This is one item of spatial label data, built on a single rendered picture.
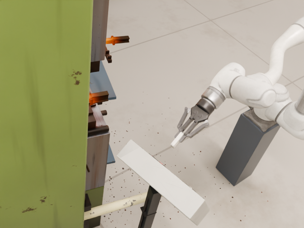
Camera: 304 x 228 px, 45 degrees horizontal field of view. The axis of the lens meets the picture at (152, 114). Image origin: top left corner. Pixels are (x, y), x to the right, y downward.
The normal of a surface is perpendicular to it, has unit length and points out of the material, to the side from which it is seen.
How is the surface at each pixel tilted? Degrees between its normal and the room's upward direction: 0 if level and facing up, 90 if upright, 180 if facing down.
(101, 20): 90
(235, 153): 90
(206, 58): 0
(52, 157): 90
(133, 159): 30
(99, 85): 0
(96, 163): 90
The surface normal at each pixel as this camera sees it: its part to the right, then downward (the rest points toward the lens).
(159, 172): -0.20, -0.36
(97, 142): 0.39, 0.71
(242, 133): -0.79, 0.36
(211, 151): 0.15, -0.68
